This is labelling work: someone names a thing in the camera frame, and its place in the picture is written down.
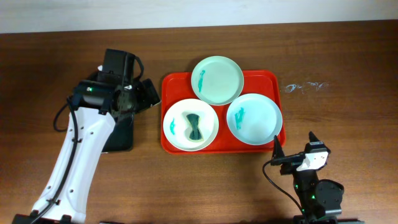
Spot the white plate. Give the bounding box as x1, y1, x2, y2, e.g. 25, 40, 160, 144
162, 99, 220, 152

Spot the green yellow sponge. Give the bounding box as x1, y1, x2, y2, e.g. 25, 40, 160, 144
187, 113, 203, 142

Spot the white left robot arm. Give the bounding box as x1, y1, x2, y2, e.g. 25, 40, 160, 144
13, 79, 160, 223

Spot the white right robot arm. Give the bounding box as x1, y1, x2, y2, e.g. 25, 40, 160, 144
266, 132, 344, 223

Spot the black water tray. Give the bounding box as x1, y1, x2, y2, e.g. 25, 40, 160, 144
86, 71, 135, 153

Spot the red plastic tray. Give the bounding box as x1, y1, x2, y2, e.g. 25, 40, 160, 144
161, 70, 282, 154

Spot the light blue plate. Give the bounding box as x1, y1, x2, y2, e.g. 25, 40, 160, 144
226, 93, 283, 146

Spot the light green plate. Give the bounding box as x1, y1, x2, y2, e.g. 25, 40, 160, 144
191, 56, 244, 105

